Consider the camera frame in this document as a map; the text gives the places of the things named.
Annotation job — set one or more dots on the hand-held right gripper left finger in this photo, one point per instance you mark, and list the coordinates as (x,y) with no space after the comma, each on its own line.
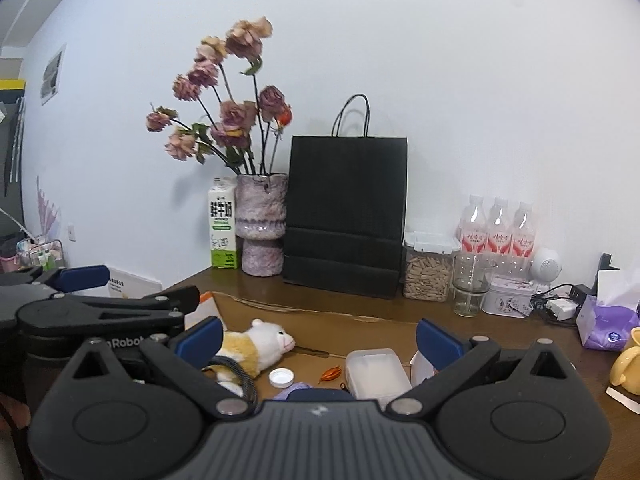
(200,342)

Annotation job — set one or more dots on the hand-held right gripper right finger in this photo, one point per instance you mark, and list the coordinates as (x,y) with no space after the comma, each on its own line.
(440,345)

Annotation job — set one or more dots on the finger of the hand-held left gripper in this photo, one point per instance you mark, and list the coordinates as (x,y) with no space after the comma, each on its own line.
(185,297)
(85,277)

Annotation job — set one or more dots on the white bottle cap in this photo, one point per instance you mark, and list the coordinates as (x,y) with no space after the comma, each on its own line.
(281,378)

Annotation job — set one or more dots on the purple mesh pouch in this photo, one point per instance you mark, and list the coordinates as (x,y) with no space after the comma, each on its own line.
(295,390)

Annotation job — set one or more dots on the red cardboard box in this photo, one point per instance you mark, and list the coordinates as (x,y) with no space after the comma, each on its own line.
(320,330)

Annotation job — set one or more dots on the wooden desktop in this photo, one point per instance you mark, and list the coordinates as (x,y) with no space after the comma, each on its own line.
(585,375)

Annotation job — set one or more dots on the clear glass cup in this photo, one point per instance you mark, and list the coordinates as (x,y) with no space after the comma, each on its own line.
(472,300)

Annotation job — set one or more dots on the yellow and white plush sheep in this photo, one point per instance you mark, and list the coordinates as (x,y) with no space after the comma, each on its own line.
(265,342)

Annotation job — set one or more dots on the jar of wooden pegs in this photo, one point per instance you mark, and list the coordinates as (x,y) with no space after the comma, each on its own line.
(427,275)

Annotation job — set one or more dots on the clear plastic container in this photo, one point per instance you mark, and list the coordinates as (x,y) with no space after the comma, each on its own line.
(375,375)

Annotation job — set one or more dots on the green and white milk carton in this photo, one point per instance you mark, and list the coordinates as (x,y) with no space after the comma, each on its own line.
(222,230)

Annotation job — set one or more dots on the white printed tin box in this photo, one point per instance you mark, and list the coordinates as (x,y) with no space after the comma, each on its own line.
(507,302)

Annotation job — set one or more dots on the purple marbled vase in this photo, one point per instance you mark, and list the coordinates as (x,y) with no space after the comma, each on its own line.
(260,220)

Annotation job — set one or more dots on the small orange charm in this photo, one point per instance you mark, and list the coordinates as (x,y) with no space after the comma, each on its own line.
(331,374)

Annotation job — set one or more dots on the pink label water bottle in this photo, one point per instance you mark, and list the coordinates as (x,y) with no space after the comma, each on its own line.
(471,232)
(499,235)
(524,237)

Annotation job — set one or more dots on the white power adapter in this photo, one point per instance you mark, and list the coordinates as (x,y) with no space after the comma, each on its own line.
(562,309)

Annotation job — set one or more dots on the dark cabinet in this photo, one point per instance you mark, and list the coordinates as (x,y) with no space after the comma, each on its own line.
(7,170)

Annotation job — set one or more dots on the black paper bag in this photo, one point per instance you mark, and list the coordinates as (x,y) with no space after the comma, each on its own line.
(345,210)

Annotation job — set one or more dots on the purple tissue pack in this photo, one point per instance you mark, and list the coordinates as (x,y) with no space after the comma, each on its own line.
(605,330)

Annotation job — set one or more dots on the white paper strip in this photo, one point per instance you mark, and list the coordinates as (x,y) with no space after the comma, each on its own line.
(620,397)

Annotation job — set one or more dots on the yellow mug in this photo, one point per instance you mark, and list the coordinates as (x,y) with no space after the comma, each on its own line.
(627,365)

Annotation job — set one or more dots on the dried rose bouquet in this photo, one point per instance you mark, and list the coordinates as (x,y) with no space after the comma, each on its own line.
(235,115)

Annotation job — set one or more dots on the yellow box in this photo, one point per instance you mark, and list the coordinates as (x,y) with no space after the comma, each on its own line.
(12,85)

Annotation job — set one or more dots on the white wall socket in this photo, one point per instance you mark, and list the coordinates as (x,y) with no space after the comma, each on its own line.
(71,233)

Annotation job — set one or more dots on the white wall panel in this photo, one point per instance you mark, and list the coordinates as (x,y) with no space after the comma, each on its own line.
(132,282)

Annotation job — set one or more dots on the purple wall sticker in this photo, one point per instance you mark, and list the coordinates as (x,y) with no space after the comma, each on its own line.
(47,210)

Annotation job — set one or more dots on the wall poster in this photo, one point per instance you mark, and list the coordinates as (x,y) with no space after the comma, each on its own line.
(52,75)

